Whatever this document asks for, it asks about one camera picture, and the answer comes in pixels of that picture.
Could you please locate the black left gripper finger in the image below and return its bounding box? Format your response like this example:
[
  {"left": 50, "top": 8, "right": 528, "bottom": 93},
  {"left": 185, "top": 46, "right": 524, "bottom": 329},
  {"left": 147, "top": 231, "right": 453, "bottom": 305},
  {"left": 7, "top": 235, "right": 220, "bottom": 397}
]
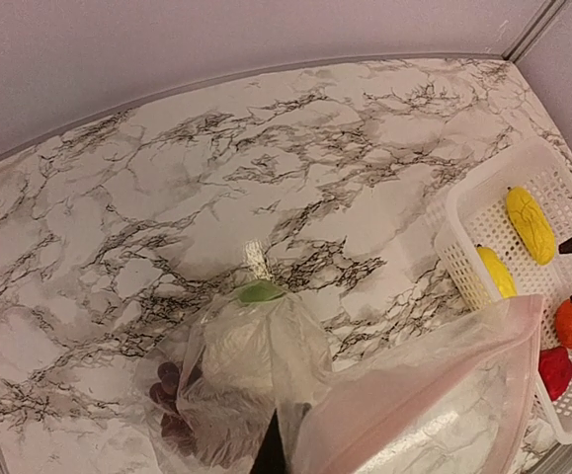
[{"left": 250, "top": 412, "right": 287, "bottom": 474}]

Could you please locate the red grape bunch toy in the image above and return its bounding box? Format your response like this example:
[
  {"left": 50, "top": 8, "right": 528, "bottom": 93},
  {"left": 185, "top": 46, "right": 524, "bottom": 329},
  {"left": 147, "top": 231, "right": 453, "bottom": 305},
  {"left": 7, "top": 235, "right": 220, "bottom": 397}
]
[{"left": 147, "top": 360, "right": 207, "bottom": 460}]

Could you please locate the white cabbage toy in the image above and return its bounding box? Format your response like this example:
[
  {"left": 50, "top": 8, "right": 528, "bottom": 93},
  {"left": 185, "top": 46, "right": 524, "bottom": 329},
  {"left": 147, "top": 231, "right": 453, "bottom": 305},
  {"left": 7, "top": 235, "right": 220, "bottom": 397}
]
[{"left": 200, "top": 279, "right": 331, "bottom": 394}]

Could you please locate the clear zip top bag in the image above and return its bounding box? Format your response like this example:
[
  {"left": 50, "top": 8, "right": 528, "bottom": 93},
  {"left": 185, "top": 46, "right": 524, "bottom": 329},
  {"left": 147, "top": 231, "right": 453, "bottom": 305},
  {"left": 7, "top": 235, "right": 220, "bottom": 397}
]
[{"left": 133, "top": 295, "right": 544, "bottom": 473}]

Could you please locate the yellow corn toy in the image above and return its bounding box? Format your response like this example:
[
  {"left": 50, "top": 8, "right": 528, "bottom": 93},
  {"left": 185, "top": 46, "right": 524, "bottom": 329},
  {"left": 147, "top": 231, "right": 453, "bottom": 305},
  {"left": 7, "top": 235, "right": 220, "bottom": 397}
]
[{"left": 506, "top": 187, "right": 556, "bottom": 266}]

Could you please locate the red pepper toy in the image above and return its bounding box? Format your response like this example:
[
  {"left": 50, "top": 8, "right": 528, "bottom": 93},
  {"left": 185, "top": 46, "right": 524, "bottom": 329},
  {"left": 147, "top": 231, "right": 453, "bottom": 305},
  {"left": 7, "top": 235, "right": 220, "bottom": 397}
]
[{"left": 538, "top": 346, "right": 572, "bottom": 401}]

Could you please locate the yellow pepper toy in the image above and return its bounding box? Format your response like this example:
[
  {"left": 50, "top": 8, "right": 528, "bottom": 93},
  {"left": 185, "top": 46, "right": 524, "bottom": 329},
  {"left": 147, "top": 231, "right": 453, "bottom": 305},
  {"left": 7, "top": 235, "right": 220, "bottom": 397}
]
[{"left": 476, "top": 245, "right": 518, "bottom": 298}]

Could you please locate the white plastic basket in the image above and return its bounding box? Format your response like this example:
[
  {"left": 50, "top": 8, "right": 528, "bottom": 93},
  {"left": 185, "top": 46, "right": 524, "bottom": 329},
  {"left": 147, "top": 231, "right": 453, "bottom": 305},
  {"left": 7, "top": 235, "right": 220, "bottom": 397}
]
[{"left": 433, "top": 136, "right": 572, "bottom": 445}]

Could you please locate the right aluminium frame post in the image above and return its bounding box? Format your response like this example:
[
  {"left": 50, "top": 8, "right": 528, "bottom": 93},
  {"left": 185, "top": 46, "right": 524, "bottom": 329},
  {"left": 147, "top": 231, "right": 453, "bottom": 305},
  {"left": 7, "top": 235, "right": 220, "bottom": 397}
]
[{"left": 501, "top": 0, "right": 572, "bottom": 63}]

